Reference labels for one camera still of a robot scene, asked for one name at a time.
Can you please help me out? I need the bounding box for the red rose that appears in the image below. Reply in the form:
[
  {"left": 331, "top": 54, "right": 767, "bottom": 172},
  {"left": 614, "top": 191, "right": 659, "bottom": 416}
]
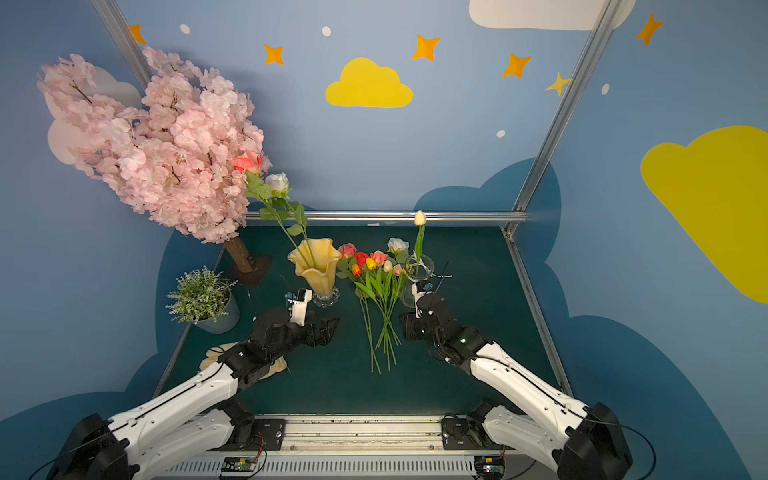
[{"left": 355, "top": 251, "right": 369, "bottom": 268}]

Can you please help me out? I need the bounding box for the cream white tulip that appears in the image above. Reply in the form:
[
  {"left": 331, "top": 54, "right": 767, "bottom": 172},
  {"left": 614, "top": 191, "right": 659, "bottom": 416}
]
[{"left": 413, "top": 210, "right": 427, "bottom": 267}]

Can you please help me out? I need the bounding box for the white rose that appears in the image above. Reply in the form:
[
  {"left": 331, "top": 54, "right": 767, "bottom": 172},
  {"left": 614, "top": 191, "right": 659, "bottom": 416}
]
[
  {"left": 264, "top": 173, "right": 317, "bottom": 267},
  {"left": 387, "top": 237, "right": 410, "bottom": 264}
]

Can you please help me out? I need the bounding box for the orange yellow tulip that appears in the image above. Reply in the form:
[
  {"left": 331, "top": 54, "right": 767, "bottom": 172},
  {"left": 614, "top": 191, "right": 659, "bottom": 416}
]
[{"left": 350, "top": 264, "right": 381, "bottom": 373}]

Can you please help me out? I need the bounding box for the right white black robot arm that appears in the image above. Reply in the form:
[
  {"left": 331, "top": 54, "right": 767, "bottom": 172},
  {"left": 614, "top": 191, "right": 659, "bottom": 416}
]
[{"left": 401, "top": 308, "right": 634, "bottom": 479}]

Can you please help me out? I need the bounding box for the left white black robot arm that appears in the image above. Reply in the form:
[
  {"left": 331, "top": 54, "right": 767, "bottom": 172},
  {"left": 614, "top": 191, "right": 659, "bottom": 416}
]
[{"left": 47, "top": 309, "right": 340, "bottom": 479}]

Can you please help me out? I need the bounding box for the beige cloth glove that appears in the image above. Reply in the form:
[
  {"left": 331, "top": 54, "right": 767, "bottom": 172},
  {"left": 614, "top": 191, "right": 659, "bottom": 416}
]
[{"left": 199, "top": 342, "right": 288, "bottom": 379}]

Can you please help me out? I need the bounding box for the clear glass vase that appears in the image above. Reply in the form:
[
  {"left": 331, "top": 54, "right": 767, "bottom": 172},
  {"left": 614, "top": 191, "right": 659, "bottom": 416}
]
[{"left": 400, "top": 254, "right": 435, "bottom": 309}]

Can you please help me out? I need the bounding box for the yellow wavy glass vase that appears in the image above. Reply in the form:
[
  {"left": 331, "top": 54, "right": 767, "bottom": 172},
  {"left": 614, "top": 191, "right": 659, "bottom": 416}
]
[{"left": 287, "top": 238, "right": 342, "bottom": 308}]

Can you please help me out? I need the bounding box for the white rose on table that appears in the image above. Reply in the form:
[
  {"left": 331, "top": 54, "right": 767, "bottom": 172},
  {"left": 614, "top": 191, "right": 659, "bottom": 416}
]
[{"left": 387, "top": 237, "right": 410, "bottom": 264}]

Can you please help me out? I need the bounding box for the small green potted plant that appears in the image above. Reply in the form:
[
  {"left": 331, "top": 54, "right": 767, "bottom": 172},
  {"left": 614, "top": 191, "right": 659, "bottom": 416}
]
[{"left": 166, "top": 267, "right": 240, "bottom": 334}]

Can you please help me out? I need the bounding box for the left circuit board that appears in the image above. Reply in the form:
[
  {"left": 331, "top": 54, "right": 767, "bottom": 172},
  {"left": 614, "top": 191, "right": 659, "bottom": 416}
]
[{"left": 219, "top": 457, "right": 259, "bottom": 477}]

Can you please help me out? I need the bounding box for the circuit board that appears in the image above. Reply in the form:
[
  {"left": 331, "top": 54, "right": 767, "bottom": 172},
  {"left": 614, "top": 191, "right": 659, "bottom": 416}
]
[
  {"left": 473, "top": 456, "right": 505, "bottom": 480},
  {"left": 219, "top": 457, "right": 259, "bottom": 477}
]

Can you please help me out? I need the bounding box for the right circuit board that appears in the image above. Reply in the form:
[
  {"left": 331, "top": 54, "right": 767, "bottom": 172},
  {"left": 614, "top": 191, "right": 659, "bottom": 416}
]
[{"left": 473, "top": 456, "right": 505, "bottom": 480}]

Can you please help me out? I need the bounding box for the pink cherry blossom tree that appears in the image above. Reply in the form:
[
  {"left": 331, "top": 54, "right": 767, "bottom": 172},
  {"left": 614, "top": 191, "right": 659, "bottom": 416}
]
[{"left": 38, "top": 47, "right": 272, "bottom": 278}]

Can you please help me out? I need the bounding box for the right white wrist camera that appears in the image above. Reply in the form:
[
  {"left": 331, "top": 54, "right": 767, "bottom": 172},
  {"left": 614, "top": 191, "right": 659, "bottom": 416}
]
[{"left": 411, "top": 280, "right": 433, "bottom": 318}]

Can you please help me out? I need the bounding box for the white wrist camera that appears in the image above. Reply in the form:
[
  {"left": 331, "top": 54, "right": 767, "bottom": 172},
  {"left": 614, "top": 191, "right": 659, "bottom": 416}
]
[
  {"left": 411, "top": 280, "right": 433, "bottom": 318},
  {"left": 285, "top": 288, "right": 313, "bottom": 327}
]

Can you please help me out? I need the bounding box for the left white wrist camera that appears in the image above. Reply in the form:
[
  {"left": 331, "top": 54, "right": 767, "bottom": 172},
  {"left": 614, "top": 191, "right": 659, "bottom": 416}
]
[{"left": 285, "top": 288, "right": 313, "bottom": 327}]

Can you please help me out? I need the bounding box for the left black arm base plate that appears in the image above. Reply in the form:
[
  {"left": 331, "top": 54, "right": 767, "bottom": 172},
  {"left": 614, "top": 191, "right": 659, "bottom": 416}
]
[{"left": 223, "top": 418, "right": 287, "bottom": 451}]

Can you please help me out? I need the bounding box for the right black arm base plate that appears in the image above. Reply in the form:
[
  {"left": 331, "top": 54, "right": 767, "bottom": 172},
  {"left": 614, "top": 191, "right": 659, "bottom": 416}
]
[{"left": 440, "top": 415, "right": 493, "bottom": 451}]

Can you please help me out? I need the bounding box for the aluminium front rail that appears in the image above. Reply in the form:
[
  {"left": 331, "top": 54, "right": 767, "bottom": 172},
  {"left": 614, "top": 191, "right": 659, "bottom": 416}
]
[{"left": 152, "top": 415, "right": 548, "bottom": 479}]

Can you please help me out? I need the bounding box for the aluminium right frame post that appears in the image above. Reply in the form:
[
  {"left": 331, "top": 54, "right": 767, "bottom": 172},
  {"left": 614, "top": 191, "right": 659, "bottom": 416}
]
[{"left": 504, "top": 0, "right": 624, "bottom": 239}]

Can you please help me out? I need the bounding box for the aluminium frame post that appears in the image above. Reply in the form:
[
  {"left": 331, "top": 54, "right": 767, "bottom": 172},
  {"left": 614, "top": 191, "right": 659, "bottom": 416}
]
[
  {"left": 90, "top": 0, "right": 152, "bottom": 88},
  {"left": 504, "top": 0, "right": 624, "bottom": 239}
]

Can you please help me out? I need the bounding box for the aluminium left frame post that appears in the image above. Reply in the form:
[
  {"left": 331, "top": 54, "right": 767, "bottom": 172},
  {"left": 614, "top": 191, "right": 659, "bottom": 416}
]
[{"left": 90, "top": 0, "right": 152, "bottom": 88}]

